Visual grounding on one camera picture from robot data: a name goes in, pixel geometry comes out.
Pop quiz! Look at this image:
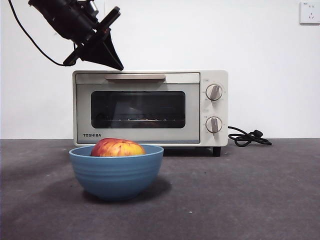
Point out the glass oven door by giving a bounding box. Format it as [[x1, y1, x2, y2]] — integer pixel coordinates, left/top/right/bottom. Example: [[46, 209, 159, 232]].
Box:
[[74, 72, 201, 145]]

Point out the red yellow apple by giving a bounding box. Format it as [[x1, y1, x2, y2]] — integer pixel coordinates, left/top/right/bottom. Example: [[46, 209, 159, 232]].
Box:
[[90, 137, 146, 158]]

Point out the blue ribbed bowl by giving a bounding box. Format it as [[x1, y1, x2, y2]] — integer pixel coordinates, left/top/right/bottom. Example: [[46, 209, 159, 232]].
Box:
[[68, 144, 165, 202]]

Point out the beige round oven knob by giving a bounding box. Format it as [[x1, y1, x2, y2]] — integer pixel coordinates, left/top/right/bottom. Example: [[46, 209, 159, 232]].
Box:
[[205, 84, 224, 102], [205, 116, 223, 134]]

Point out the cream Toshiba toaster oven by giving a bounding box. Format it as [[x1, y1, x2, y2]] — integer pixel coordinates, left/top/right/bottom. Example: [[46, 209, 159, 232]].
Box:
[[72, 69, 229, 158]]

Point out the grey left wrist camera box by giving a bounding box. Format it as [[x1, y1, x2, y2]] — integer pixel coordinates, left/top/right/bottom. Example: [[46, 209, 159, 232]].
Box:
[[86, 0, 99, 17]]

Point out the metal wire oven rack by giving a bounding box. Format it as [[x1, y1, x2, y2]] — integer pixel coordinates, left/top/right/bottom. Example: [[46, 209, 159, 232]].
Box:
[[101, 119, 176, 124]]

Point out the black oven power cable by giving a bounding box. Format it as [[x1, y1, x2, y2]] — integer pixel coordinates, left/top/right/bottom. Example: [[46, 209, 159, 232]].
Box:
[[227, 125, 273, 147]]

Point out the white wall socket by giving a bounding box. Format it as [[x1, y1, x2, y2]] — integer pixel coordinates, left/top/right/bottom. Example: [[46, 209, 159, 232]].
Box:
[[299, 1, 320, 25]]

